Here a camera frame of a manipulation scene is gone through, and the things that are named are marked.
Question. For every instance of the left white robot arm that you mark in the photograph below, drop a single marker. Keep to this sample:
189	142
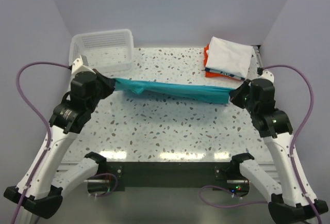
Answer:
40	192

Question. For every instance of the folded orange t-shirt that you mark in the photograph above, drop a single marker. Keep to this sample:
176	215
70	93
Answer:
210	74

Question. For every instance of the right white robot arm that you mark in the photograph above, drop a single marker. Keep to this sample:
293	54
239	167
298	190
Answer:
290	200

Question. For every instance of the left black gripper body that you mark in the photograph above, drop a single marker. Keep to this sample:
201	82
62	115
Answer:
104	88

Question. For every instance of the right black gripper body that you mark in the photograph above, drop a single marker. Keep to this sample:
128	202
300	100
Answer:
241	97

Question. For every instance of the teal t-shirt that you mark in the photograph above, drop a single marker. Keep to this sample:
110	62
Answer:
209	94

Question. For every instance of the white plastic basket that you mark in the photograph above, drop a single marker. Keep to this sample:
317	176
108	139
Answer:
107	51

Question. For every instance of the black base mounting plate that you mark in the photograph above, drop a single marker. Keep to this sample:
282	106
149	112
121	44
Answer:
167	175

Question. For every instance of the aluminium rail frame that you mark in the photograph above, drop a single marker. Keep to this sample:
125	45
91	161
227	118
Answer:
258	55

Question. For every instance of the folded white t-shirt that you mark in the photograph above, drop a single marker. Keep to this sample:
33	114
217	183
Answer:
229	57

